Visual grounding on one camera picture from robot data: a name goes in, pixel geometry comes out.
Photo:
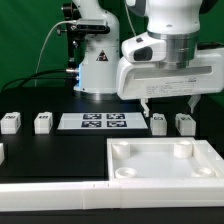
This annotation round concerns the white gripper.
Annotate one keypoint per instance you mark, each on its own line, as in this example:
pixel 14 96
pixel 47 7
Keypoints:
pixel 142 80

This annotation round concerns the white square tabletop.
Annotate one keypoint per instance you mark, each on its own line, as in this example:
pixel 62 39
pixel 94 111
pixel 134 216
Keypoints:
pixel 162 158

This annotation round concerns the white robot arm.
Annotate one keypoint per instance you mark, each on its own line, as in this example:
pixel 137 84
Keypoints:
pixel 164 61

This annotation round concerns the white block left edge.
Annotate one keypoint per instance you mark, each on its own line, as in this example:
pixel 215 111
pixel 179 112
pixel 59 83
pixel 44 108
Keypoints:
pixel 2 156

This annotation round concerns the white front fence wall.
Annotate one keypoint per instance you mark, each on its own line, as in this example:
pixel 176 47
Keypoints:
pixel 118 194

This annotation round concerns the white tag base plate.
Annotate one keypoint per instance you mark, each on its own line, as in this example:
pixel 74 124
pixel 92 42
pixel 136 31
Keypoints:
pixel 97 121

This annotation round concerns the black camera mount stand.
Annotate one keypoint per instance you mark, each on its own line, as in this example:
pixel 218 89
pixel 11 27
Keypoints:
pixel 70 12

